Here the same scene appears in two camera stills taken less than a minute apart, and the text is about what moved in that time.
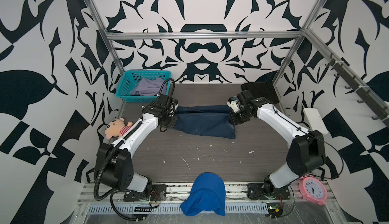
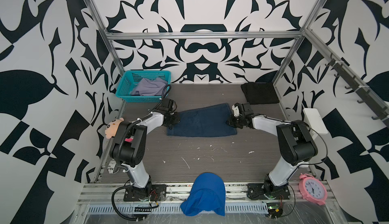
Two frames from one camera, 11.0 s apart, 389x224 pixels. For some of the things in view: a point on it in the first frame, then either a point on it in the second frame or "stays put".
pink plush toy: (116, 127) stays put
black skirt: (265, 90) stays put
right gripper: (235, 120) to (230, 121)
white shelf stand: (314, 120) stays put
